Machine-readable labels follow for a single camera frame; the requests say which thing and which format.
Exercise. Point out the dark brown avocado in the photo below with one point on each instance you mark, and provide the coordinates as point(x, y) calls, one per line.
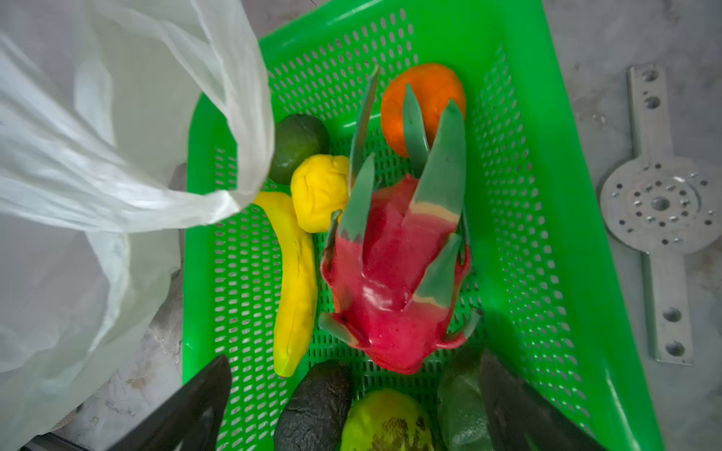
point(315, 416)

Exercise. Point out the metal mounting plate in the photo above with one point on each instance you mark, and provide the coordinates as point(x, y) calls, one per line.
point(664, 206)

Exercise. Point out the red dragon fruit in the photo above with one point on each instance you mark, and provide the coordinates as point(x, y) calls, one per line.
point(396, 257)

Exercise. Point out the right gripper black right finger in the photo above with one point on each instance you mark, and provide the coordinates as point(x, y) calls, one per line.
point(520, 418)

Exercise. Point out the dark green lime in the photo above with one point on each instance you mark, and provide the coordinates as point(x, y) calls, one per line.
point(297, 138)

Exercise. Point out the white plastic bag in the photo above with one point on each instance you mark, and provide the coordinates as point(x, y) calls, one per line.
point(122, 123)

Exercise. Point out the orange tangerine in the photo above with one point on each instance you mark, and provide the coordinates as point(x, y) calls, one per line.
point(434, 86)

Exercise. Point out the yellow lemon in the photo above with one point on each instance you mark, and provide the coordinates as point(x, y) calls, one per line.
point(319, 187)

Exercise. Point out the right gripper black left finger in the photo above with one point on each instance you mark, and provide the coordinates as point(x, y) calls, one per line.
point(191, 418)

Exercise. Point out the green plastic perforated basket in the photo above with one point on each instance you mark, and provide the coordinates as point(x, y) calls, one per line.
point(542, 273)

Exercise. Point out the yellow banana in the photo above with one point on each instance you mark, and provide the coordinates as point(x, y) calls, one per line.
point(295, 320)

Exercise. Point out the green custard apple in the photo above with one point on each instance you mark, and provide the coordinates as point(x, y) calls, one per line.
point(387, 420)

